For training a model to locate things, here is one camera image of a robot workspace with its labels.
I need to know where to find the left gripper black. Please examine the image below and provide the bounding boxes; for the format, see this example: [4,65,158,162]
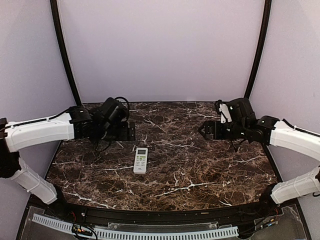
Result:
[96,121,136,141]

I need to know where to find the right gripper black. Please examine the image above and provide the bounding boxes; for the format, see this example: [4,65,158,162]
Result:
[198,119,247,140]

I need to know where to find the white remote control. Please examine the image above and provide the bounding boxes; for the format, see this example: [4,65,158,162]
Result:
[133,147,148,174]

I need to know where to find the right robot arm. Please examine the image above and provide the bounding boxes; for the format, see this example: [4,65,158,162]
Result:
[198,98,320,217]

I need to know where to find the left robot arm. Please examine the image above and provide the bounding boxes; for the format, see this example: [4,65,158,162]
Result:
[0,96,136,218]

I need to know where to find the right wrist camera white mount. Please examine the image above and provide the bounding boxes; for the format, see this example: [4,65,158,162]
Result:
[215,100,232,124]

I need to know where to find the black front table rail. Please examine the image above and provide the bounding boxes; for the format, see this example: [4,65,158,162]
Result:
[27,193,298,227]

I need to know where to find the white slotted cable duct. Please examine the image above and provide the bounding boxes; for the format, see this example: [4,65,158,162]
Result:
[32,213,239,240]

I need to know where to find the right black frame post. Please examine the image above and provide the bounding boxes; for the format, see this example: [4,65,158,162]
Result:
[244,0,272,99]

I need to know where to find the black frame post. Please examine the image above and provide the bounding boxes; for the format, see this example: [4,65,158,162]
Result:
[49,0,82,106]
[244,0,272,99]

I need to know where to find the left black frame post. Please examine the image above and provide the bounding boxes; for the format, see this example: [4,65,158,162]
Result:
[49,0,82,106]

